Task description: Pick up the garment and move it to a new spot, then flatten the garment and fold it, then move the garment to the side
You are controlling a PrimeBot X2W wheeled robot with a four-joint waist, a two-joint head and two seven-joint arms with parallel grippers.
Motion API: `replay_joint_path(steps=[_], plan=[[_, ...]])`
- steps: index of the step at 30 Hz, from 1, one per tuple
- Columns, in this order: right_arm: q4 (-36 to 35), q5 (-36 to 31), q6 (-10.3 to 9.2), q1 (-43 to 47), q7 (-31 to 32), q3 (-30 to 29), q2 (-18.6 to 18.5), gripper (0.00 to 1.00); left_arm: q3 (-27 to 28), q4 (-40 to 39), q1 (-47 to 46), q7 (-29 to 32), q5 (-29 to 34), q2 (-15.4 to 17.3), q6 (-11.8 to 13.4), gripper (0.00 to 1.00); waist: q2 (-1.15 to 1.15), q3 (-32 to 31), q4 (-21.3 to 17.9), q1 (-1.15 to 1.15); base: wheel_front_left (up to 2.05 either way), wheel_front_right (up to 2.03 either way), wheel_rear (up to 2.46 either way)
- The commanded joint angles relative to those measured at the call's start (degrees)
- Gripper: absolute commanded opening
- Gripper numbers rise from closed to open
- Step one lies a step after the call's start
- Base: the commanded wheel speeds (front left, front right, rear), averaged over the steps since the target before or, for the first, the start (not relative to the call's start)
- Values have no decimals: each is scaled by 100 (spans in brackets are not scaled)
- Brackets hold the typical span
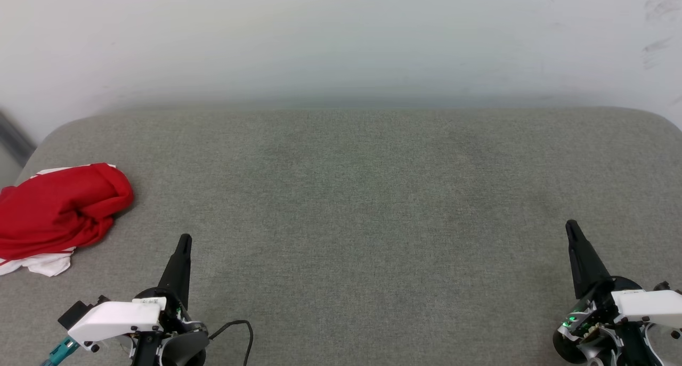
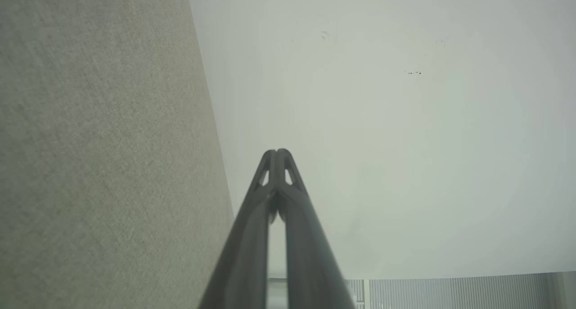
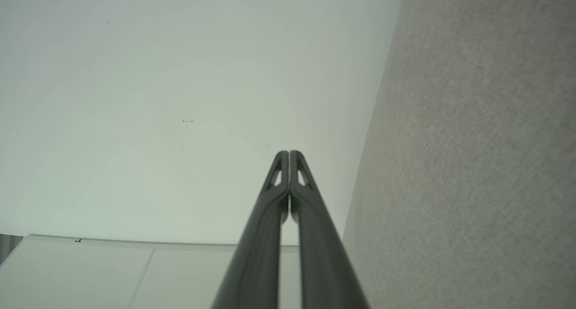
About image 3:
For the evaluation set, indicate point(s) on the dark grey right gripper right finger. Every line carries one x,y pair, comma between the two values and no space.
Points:
321,255

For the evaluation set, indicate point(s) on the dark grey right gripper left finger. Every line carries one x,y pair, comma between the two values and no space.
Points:
258,255

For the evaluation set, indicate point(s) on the grey fabric sofa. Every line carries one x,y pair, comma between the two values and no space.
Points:
472,165

